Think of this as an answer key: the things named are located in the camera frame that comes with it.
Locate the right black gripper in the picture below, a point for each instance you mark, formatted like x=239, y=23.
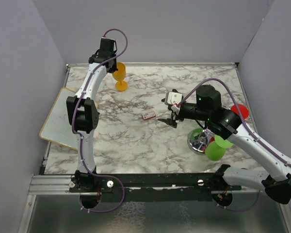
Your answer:
x=171, y=121

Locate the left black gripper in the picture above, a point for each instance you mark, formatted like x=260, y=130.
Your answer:
x=114, y=67

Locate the orange plastic wine glass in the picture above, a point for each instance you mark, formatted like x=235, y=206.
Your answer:
x=119, y=76

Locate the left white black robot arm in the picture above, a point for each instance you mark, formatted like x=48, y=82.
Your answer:
x=83, y=178

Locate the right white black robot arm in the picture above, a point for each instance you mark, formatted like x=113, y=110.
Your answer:
x=274, y=180

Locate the far green wine glass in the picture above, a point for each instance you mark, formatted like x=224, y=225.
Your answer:
x=199, y=130

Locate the green wine glass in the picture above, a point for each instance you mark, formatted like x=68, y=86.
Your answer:
x=216, y=149
x=199, y=130

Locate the near green wine glass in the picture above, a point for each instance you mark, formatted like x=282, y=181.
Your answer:
x=216, y=149

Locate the red plastic wine glass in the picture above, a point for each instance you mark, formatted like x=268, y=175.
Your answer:
x=243, y=110

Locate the small red white card box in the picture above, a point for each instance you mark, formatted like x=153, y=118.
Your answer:
x=148, y=115

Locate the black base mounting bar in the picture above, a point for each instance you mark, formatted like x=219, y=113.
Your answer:
x=149, y=187

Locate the yellow framed whiteboard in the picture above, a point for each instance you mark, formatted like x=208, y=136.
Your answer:
x=58, y=121

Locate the chrome wire wine glass rack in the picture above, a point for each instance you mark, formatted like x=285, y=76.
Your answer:
x=199, y=145

